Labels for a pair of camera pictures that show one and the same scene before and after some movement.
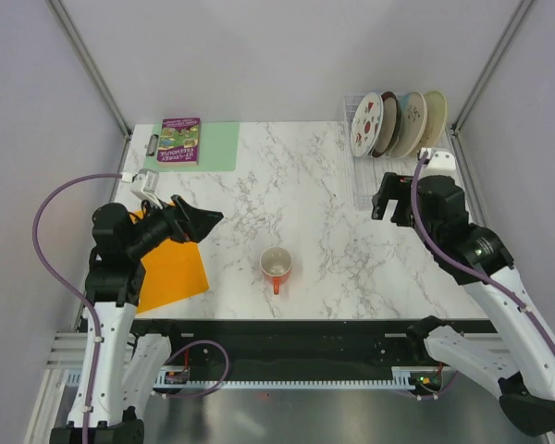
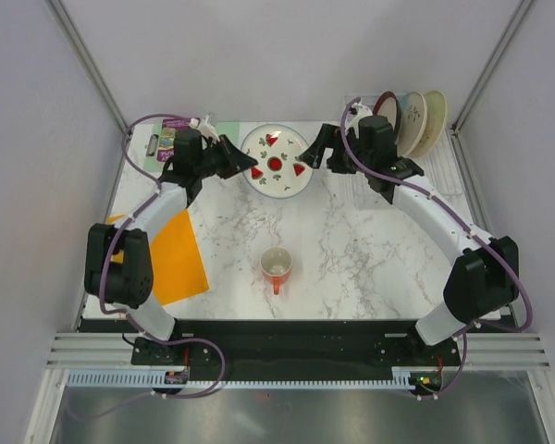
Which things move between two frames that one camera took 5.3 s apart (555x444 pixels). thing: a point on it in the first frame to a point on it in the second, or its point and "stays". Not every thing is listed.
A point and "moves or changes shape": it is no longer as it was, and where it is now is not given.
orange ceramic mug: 276,264 stays
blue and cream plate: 413,125 stays
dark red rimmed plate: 390,126 stays
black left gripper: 194,223 to 236,160
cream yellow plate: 435,120 stays
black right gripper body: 396,187 to 341,161
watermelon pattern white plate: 366,125 moves or changes shape
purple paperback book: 179,141 stays
